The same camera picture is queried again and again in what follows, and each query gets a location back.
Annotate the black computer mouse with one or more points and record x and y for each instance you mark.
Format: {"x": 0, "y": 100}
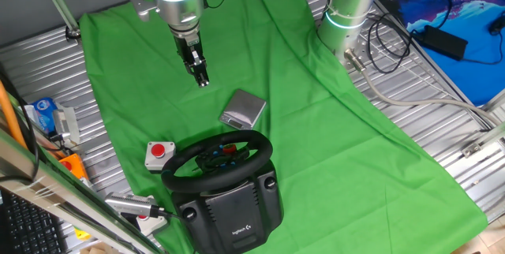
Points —
{"x": 498, "y": 25}

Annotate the black steering wheel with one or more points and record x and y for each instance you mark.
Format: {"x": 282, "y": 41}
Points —
{"x": 215, "y": 183}

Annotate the grey box tall red button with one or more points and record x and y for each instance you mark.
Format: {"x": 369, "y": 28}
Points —
{"x": 158, "y": 155}

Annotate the aluminium profile bar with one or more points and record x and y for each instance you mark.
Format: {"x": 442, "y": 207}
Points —
{"x": 483, "y": 139}

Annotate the grey slanted pole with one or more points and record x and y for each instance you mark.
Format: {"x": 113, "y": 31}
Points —
{"x": 59, "y": 5}

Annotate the grey ribbed camera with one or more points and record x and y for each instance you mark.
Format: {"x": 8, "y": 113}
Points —
{"x": 65, "y": 125}

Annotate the silver digital scale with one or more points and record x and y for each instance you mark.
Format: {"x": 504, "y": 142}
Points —
{"x": 244, "y": 108}

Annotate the green cloth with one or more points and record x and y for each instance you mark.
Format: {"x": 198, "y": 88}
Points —
{"x": 315, "y": 147}

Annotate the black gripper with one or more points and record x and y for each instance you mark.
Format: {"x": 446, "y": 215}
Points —
{"x": 188, "y": 51}

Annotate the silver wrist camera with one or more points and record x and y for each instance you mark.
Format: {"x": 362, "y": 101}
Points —
{"x": 140, "y": 5}

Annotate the silver fixed camera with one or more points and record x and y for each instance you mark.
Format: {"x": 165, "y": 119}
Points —
{"x": 130, "y": 203}

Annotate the orange pole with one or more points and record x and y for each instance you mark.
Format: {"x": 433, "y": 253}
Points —
{"x": 10, "y": 116}

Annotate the orange box red button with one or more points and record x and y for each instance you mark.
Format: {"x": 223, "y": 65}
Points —
{"x": 75, "y": 165}

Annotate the aluminium frame beam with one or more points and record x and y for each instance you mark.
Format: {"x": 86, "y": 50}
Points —
{"x": 59, "y": 195}

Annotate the blue tissue pack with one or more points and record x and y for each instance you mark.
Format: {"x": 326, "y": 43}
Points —
{"x": 45, "y": 114}

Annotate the grey box flat red button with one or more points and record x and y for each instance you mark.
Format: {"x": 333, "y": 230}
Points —
{"x": 152, "y": 224}

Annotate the black keyboard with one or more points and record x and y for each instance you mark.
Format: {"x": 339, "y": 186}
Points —
{"x": 27, "y": 226}

